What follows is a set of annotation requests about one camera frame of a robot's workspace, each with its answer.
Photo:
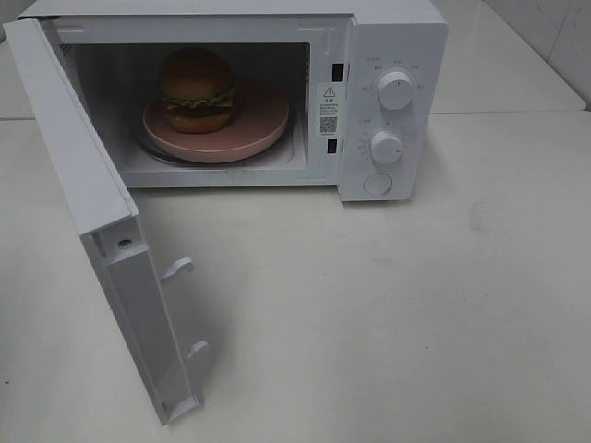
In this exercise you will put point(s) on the upper white power knob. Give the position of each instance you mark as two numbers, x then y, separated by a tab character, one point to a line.
395	88

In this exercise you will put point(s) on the white warning label sticker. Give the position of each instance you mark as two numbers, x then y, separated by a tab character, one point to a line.
329	104

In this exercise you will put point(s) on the round white door button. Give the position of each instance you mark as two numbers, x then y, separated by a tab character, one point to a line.
377	184

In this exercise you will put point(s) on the pink round plate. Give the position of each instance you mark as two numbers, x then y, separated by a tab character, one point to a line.
259	120

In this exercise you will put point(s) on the lower white timer knob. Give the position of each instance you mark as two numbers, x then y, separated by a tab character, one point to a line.
386	147

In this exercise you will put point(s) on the white microwave oven body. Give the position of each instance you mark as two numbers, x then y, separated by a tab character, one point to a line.
113	51

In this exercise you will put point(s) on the white microwave door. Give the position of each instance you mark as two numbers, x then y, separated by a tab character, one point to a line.
107	219

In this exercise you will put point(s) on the glass microwave turntable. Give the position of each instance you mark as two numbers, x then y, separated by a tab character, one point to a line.
277	155

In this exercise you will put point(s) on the toy hamburger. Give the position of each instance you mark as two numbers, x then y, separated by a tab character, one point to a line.
197	91

